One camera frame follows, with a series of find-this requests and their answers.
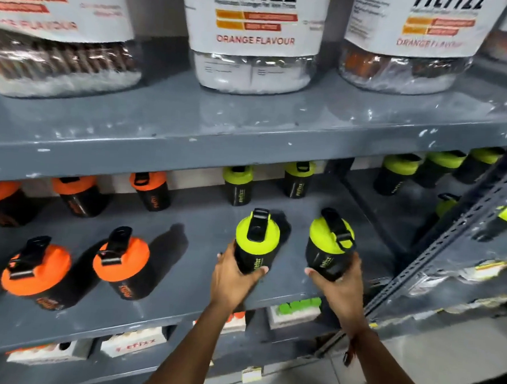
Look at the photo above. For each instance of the person's left hand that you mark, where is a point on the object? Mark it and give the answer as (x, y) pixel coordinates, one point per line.
(230, 284)

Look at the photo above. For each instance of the person's right hand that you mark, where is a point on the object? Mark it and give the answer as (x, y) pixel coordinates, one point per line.
(344, 300)

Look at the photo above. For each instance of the person's left thumb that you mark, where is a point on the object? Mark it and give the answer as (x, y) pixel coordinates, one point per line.
(255, 273)

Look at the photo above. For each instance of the person's right thumb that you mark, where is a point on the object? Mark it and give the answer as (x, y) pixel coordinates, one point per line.
(317, 276)

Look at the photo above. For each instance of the person's right forearm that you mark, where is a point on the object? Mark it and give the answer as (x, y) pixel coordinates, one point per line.
(386, 373)

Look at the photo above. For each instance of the person's left forearm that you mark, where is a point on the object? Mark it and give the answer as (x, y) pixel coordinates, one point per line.
(183, 357)

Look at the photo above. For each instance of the white box green tubes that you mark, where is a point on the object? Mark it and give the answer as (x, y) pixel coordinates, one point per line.
(294, 313)

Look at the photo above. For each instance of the white box orange tubes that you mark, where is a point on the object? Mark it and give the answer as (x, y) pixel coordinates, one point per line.
(237, 323)

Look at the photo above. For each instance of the red wrist thread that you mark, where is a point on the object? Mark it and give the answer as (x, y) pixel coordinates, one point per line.
(350, 350)

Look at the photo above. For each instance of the small shelf label tag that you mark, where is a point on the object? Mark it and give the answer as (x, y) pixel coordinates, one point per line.
(251, 374)

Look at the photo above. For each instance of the grey slotted-angle shelving unit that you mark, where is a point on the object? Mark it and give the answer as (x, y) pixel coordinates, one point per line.
(448, 236)

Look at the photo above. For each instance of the white box red print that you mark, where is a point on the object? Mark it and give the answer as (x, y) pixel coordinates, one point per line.
(135, 342)

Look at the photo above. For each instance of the clear plastic wrapped packets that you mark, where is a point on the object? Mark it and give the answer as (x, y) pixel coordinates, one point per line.
(467, 273)

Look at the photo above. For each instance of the grey metal shelving unit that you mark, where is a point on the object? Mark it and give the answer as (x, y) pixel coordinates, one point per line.
(176, 125)

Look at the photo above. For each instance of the white box black holes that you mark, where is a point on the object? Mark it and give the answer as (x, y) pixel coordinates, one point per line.
(51, 352)

